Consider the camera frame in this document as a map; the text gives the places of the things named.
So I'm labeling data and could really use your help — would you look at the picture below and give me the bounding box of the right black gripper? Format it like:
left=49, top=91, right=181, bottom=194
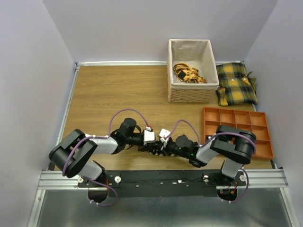
left=153, top=138, right=190, bottom=158

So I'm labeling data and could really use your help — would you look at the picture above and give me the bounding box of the black floral tie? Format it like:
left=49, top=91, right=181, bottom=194
left=138, top=146, right=176, bottom=157

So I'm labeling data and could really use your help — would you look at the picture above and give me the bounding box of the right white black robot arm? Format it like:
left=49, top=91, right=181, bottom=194
left=159, top=125, right=257, bottom=186

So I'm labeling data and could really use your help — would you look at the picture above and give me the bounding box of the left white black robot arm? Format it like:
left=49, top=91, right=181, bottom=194
left=49, top=118, right=156, bottom=187

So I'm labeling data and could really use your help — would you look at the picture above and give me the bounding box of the wicker basket with liner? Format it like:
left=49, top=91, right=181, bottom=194
left=167, top=39, right=219, bottom=104

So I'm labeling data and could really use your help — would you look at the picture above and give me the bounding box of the orange patterned tie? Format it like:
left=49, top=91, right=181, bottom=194
left=173, top=63, right=207, bottom=84

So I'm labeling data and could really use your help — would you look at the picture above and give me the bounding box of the orange compartment tray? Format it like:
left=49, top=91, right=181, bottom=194
left=201, top=107, right=275, bottom=160

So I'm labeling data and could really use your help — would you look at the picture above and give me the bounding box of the yellow plaid shirt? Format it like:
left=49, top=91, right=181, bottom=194
left=216, top=62, right=258, bottom=106

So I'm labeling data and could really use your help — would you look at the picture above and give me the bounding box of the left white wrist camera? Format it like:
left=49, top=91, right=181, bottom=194
left=143, top=127, right=156, bottom=145

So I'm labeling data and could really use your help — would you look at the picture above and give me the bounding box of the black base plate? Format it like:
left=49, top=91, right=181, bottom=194
left=78, top=169, right=247, bottom=198

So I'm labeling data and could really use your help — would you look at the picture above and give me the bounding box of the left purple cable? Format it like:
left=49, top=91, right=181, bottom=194
left=62, top=108, right=152, bottom=206

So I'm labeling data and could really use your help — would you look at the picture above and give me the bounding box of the aluminium frame rail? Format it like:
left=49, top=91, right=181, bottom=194
left=38, top=169, right=288, bottom=190

